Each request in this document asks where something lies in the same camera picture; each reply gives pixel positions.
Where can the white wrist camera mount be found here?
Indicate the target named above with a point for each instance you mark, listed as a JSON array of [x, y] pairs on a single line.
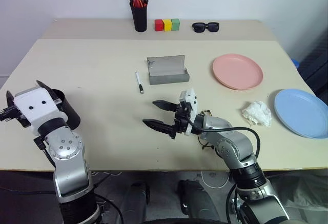
[[191, 98], [36, 106]]

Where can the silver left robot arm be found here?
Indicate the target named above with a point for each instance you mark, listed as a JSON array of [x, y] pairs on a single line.
[[68, 172]]

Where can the red block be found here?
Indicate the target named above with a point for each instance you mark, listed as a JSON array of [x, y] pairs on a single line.
[[159, 25]]

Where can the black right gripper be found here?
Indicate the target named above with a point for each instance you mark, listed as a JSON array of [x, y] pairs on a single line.
[[182, 121]]

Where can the crumpled white tissue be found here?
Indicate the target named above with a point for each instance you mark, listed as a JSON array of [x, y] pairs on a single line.
[[257, 112]]

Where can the green block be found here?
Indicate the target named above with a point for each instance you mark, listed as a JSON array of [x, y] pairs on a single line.
[[175, 24]]

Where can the black sunglasses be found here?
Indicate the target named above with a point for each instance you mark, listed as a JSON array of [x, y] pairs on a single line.
[[205, 27]]

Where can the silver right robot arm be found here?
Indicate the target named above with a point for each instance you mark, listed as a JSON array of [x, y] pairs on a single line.
[[230, 142]]

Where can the white marker with black cap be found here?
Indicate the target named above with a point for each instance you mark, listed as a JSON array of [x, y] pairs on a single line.
[[138, 80]]

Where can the yellow block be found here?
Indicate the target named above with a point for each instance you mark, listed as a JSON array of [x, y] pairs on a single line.
[[167, 25]]

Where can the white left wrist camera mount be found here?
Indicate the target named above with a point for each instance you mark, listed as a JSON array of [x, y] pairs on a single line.
[[36, 106]]

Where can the blue plate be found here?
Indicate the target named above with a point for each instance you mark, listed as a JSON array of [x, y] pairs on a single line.
[[299, 111]]

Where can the tall black tool holder cup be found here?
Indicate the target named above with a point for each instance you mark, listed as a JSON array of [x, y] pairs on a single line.
[[139, 19]]

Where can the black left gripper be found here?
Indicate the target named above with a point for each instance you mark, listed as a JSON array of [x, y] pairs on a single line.
[[10, 115]]

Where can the open grey glasses case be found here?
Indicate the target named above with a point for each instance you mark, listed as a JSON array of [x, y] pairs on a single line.
[[166, 70]]

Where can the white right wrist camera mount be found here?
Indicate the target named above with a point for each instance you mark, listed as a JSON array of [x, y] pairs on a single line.
[[191, 98]]

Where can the translucent plastic bag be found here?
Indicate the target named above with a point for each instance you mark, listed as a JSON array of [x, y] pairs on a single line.
[[307, 193]]

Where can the pink plate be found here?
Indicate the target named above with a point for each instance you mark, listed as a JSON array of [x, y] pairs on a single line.
[[237, 71]]

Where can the plain black cup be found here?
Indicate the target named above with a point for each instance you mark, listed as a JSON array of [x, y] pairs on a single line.
[[70, 111]]

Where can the dark rounded shape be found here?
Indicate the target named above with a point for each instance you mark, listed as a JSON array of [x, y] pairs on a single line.
[[194, 201], [137, 201]]

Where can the red and black screwdriver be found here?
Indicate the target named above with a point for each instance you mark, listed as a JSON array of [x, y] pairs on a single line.
[[145, 2]]

